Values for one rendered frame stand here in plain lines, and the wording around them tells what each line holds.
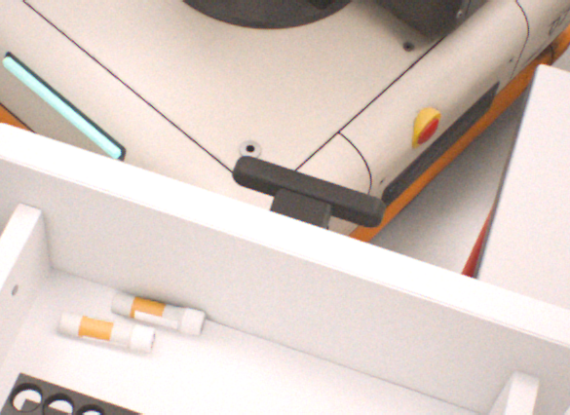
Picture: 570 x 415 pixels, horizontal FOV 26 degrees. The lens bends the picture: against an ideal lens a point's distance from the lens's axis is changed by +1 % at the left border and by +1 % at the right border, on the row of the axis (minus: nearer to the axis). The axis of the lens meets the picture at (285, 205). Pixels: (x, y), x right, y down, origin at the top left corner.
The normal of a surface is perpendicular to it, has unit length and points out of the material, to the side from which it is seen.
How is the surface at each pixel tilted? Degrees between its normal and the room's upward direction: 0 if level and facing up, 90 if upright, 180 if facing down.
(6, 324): 90
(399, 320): 90
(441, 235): 0
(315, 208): 0
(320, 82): 0
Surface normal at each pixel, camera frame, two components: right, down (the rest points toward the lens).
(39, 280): 0.95, 0.31
